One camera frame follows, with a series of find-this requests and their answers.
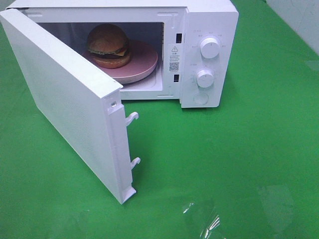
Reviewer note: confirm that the white control knob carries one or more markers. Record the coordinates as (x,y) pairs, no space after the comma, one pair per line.
(210,47)
(205,78)

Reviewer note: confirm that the lower white control knob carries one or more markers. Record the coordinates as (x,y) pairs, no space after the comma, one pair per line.
(205,78)

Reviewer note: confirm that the white microwave oven body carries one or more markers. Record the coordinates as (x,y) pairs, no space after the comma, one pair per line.
(175,28)

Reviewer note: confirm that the upper white control knob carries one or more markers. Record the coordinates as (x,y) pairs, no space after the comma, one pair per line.
(210,47)

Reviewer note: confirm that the round door release button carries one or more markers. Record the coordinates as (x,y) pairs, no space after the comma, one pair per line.
(201,98)

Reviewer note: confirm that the burger with lettuce and cheese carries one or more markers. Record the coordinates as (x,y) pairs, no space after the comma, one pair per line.
(109,46)

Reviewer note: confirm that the white microwave door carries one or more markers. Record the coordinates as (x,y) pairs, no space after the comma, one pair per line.
(79,100)

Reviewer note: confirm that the pink round plate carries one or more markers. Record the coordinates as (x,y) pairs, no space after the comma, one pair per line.
(143,61)

